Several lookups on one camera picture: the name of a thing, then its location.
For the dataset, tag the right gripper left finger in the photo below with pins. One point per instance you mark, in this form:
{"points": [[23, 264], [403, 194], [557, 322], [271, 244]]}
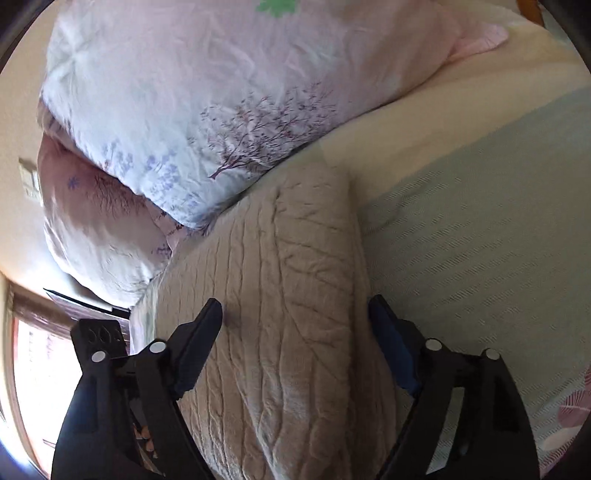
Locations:
{"points": [[123, 421]]}

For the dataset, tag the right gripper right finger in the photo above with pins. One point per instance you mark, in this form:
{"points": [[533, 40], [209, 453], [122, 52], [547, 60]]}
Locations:
{"points": [[493, 440]]}

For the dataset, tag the beige cable-knit sweater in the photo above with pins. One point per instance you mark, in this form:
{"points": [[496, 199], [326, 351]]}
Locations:
{"points": [[296, 386]]}

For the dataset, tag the pink floral left pillow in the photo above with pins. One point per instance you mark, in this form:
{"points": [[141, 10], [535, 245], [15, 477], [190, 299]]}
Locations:
{"points": [[108, 239]]}

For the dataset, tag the pastel patchwork bed sheet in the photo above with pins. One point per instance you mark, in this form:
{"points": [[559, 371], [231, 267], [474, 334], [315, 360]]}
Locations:
{"points": [[472, 200]]}

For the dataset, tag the pink lavender right pillow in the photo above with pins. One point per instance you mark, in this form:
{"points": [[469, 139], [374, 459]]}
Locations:
{"points": [[187, 103]]}

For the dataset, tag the wooden glass-panel headboard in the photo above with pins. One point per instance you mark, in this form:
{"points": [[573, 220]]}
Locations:
{"points": [[531, 10]]}

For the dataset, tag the window with wooden frame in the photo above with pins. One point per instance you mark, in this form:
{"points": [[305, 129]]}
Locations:
{"points": [[39, 367]]}

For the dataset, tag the wall light switch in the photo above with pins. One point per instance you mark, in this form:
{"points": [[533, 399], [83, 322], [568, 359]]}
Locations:
{"points": [[30, 180]]}

